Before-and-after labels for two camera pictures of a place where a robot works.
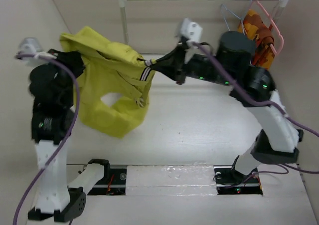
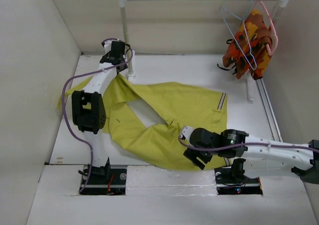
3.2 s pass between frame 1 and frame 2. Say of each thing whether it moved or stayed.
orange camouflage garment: stayed
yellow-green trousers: moved
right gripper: moved
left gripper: moved
